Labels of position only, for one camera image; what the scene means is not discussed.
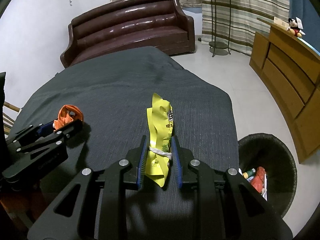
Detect orange wrapper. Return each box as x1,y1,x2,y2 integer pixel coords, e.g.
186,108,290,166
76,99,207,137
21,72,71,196
53,105,84,131

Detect yellow snack wrapper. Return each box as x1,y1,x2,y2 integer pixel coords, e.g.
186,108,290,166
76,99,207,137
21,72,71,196
145,93,174,187

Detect green gold tube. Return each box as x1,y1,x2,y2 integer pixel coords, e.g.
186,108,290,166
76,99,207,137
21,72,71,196
242,168,256,179

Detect red plastic bag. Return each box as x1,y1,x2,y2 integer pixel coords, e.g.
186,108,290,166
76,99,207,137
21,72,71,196
250,166,266,193

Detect black wicker trash bin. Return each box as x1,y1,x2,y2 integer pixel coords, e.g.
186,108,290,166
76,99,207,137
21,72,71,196
238,133,297,217

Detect dark grey table cloth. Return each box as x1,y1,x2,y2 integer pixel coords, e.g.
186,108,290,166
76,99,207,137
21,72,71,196
4,45,239,240

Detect black metal plant stand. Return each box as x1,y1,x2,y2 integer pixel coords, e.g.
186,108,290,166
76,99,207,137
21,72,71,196
209,0,232,57

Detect dark brown leather sofa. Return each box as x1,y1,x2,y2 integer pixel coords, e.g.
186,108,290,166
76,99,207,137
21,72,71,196
60,0,195,68

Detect brown wooden cabinet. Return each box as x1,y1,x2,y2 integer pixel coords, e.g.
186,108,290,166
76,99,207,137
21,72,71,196
249,20,320,163

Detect green striped curtain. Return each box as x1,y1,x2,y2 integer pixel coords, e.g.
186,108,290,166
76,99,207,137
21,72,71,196
201,0,290,55

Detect small beige box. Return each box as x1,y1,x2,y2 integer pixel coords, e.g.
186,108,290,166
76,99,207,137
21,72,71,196
273,17,290,30

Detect Mickey Mouse plush toy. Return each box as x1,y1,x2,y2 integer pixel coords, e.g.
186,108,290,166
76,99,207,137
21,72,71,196
287,18,305,38

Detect white paper tag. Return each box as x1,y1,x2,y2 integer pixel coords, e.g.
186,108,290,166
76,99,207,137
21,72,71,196
296,17,303,30

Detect blue curtain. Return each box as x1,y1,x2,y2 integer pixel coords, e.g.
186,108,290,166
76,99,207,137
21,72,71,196
289,0,319,51

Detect wooden chair frame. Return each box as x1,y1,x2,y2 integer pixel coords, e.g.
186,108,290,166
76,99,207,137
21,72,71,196
3,101,21,135

